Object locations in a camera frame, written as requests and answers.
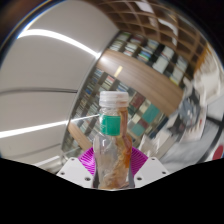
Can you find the ceiling light strips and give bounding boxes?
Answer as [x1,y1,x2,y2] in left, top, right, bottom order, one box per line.
[0,29,101,139]

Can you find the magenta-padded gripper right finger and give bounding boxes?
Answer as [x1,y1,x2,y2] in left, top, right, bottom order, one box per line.
[128,147,170,188]

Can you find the clear bottle with green label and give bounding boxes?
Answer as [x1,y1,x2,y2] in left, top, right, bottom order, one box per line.
[92,90,134,190]

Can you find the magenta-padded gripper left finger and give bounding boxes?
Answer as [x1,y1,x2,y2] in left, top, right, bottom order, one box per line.
[56,147,98,189]

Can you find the wooden cubby shelf unit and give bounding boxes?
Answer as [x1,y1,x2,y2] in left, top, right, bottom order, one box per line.
[89,0,214,68]

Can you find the large wall bookshelf with books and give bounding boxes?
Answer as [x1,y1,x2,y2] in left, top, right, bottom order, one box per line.
[61,31,201,158]

